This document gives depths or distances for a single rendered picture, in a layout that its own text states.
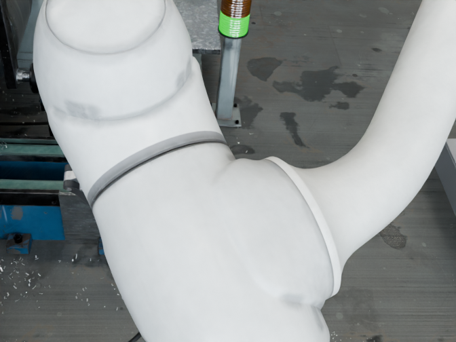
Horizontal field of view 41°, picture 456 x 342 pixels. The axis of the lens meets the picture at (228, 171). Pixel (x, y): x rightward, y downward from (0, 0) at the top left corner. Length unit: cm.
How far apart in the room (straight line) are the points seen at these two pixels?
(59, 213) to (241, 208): 77
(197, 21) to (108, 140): 115
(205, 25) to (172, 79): 113
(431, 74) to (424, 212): 88
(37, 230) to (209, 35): 62
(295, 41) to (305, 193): 135
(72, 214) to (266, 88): 64
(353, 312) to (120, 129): 80
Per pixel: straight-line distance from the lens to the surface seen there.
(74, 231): 112
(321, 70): 161
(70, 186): 61
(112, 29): 35
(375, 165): 41
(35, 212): 110
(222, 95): 135
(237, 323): 34
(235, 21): 123
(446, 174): 137
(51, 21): 37
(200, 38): 145
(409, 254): 123
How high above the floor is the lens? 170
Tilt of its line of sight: 45 degrees down
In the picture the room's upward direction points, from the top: 8 degrees clockwise
